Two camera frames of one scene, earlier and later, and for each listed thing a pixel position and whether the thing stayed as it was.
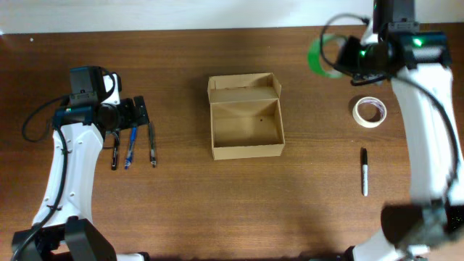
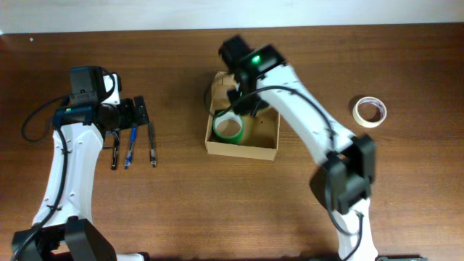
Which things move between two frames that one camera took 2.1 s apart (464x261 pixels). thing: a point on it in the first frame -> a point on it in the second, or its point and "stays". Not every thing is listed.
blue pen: [130, 154] stays
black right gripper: [348, 53] -> [243, 105]
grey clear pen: [153, 161] stays
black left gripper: [140, 111] stays
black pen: [115, 151] stays
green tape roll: [315, 55] -> [228, 127]
